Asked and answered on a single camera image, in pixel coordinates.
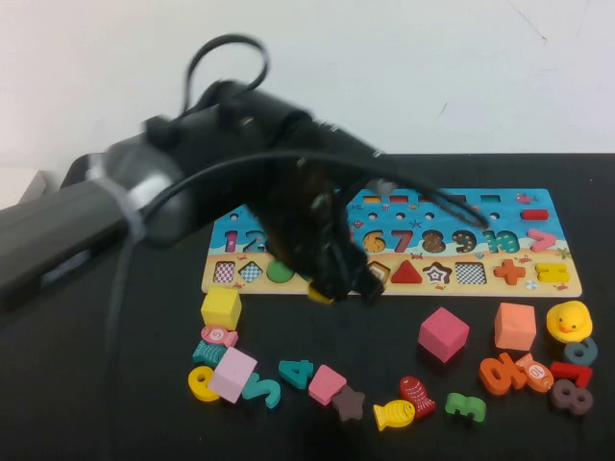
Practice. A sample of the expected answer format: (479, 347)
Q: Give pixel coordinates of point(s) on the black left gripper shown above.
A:
(307, 225)

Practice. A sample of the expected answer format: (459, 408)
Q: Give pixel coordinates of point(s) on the yellow pentagon piece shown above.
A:
(318, 294)

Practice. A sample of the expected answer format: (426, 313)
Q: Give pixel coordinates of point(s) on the red triangle piece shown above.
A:
(407, 276)

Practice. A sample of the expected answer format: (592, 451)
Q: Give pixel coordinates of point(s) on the green circle piece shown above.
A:
(278, 272)

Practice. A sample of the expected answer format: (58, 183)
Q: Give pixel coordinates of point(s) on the pink trapezoid piece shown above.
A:
(327, 384)

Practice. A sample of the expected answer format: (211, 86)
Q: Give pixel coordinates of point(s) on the teal number four piece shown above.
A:
(300, 377)

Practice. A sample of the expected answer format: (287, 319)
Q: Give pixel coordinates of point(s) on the brown star piece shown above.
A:
(348, 404)

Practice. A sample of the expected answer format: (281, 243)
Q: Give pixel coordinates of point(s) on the teal curvy number piece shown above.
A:
(269, 391)

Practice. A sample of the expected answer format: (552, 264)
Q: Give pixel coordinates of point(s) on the green number three piece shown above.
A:
(454, 402)

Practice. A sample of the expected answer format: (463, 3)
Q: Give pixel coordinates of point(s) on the orange plus piece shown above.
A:
(509, 272)

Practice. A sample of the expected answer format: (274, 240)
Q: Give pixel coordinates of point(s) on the colourful wooden puzzle board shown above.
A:
(509, 216)

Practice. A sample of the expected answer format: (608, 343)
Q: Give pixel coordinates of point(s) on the yellow round number piece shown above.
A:
(202, 394)

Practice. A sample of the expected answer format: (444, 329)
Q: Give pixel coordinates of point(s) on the red minus piece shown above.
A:
(534, 214)

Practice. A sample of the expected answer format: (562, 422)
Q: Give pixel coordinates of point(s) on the yellow equals piece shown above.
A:
(552, 273)

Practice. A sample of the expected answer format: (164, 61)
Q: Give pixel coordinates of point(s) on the pink greater-than piece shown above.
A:
(548, 240)

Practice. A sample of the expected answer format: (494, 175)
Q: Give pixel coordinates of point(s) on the red number seven piece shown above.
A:
(569, 370)

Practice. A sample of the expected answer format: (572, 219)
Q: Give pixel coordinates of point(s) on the brown number eight piece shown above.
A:
(572, 397)

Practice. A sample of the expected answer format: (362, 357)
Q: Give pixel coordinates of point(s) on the blue-grey number nine piece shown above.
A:
(592, 348)

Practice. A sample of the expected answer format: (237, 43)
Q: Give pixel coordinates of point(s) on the magenta cube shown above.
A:
(442, 333)

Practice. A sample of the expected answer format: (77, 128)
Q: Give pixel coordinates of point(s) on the red wooden fish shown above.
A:
(415, 394)

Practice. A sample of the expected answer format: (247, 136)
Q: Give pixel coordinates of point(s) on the yellow cube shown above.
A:
(221, 309)

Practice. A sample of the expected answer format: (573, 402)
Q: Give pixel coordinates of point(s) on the yellow wooden fish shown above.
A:
(396, 414)

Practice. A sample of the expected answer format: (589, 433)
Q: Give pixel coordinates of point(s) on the pink wooden fish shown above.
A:
(216, 334)

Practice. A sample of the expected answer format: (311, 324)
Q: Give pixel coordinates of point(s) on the light pink cube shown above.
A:
(233, 374)

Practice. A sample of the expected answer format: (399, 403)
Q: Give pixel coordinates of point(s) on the teal wooden fish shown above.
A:
(206, 353)

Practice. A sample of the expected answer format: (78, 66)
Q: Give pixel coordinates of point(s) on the orange cube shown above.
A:
(514, 326)

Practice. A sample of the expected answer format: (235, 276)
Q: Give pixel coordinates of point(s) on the orange wooden fish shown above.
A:
(535, 372)

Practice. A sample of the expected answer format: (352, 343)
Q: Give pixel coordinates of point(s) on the yellow rubber duck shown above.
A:
(569, 321)

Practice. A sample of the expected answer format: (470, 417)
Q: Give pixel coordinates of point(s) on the white zip tie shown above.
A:
(126, 206)

